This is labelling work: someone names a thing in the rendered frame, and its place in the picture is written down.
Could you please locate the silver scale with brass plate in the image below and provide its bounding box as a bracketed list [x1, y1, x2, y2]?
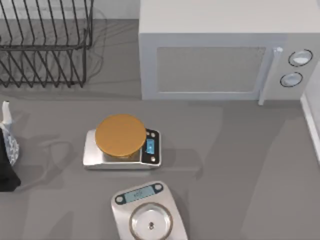
[82, 113, 162, 171]

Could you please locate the pale microwave door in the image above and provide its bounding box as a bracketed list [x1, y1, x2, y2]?
[139, 33, 274, 101]

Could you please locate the silver scale with steel plate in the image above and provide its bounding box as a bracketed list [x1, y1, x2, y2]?
[110, 180, 190, 240]

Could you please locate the pale microwave oven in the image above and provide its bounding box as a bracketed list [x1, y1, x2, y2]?
[138, 0, 320, 106]

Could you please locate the small round microwave knob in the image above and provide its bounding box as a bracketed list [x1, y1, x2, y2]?
[279, 71, 304, 88]

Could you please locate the white blue patterned bottle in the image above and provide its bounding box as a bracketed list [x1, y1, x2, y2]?
[0, 100, 20, 168]

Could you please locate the large round microwave knob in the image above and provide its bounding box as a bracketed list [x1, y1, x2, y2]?
[287, 48, 314, 67]

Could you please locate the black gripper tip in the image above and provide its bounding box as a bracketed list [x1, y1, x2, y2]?
[0, 129, 22, 194]

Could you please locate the black wire dish rack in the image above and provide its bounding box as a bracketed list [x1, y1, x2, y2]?
[0, 0, 95, 89]

